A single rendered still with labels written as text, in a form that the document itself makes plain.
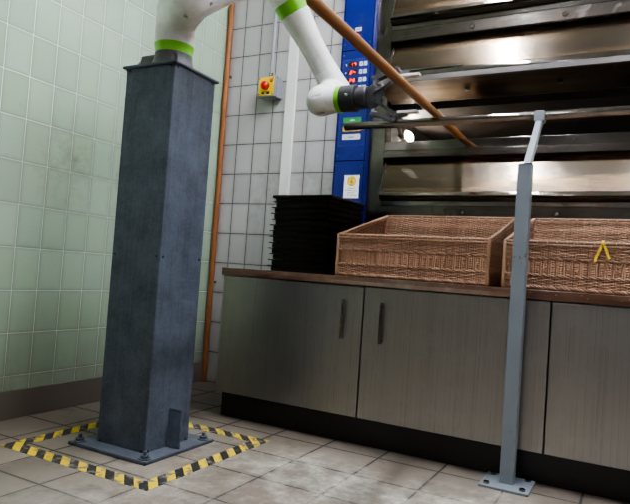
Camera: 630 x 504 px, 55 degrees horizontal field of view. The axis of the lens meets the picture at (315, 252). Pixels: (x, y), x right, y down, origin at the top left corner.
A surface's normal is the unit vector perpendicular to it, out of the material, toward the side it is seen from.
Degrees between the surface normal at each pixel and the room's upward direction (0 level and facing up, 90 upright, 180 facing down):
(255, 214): 90
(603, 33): 70
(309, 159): 90
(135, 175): 90
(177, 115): 90
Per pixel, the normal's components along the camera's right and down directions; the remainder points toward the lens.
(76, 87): 0.88, 0.04
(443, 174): -0.42, -0.40
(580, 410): -0.47, -0.06
